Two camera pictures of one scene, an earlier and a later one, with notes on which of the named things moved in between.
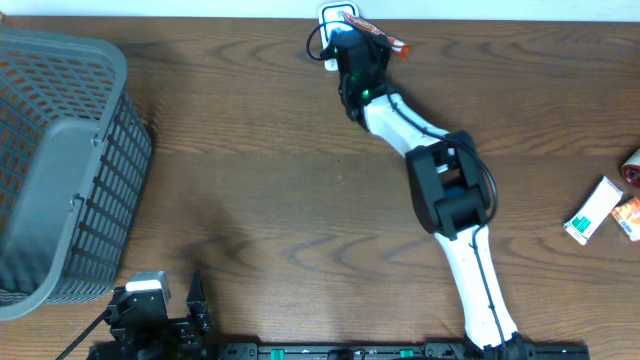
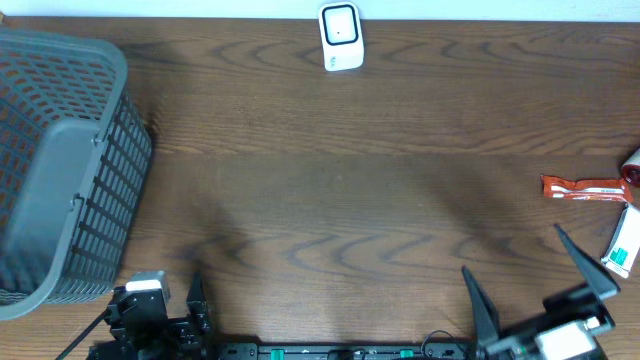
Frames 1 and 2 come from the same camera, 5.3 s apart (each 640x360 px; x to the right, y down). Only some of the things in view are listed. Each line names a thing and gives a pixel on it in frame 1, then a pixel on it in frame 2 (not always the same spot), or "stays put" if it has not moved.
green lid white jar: [631, 169] stays put
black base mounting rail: [252, 350] stays put
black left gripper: [187, 335] stays put
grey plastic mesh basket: [75, 154] stays put
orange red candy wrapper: [403, 49] to [606, 189]
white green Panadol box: [593, 211] to [624, 246]
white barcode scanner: [330, 18] stays put
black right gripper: [382, 43] to [587, 303]
